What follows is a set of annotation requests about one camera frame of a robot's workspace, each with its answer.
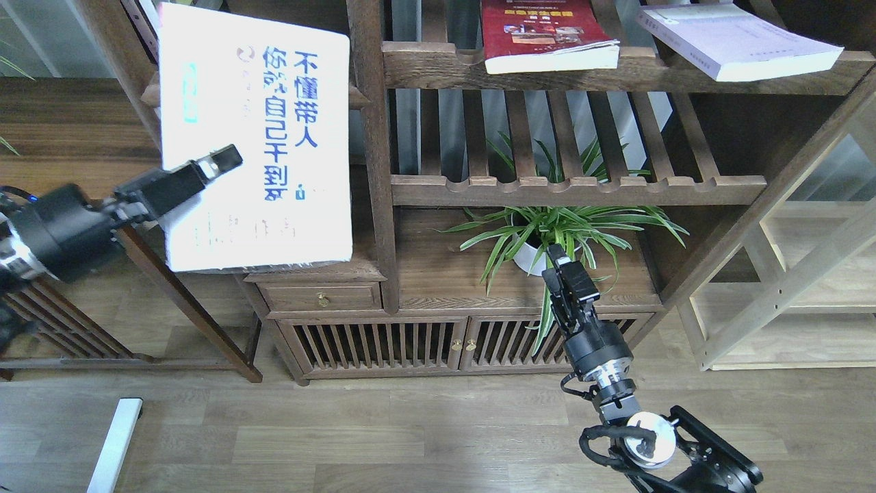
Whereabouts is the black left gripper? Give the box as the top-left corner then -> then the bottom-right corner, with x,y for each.
14,144 -> 243,285

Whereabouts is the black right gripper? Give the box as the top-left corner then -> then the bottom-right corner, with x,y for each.
545,244 -> 632,381

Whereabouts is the white book blue chinese title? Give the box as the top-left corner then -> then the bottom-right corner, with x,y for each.
159,3 -> 353,272

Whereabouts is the white lavender-edged book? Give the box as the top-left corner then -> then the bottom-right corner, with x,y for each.
637,3 -> 844,82

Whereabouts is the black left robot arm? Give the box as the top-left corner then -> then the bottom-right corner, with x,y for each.
1,144 -> 244,294

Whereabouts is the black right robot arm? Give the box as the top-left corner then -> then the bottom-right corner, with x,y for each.
543,244 -> 764,492

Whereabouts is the upright books top left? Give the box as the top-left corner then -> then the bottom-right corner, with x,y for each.
120,0 -> 160,65

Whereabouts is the white plant pot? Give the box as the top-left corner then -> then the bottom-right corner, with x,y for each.
508,207 -> 566,275

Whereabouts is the green spider plant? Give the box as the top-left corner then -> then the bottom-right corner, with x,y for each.
435,138 -> 689,355

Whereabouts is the dark wooden bookshelf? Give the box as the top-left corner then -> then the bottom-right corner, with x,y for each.
221,1 -> 874,384

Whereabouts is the red cover book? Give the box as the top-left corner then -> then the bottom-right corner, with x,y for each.
480,1 -> 620,75

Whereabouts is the white metal base leg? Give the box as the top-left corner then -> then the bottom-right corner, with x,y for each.
86,399 -> 143,492

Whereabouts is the light wooden shelf frame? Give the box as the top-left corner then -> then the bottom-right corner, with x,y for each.
678,94 -> 875,370

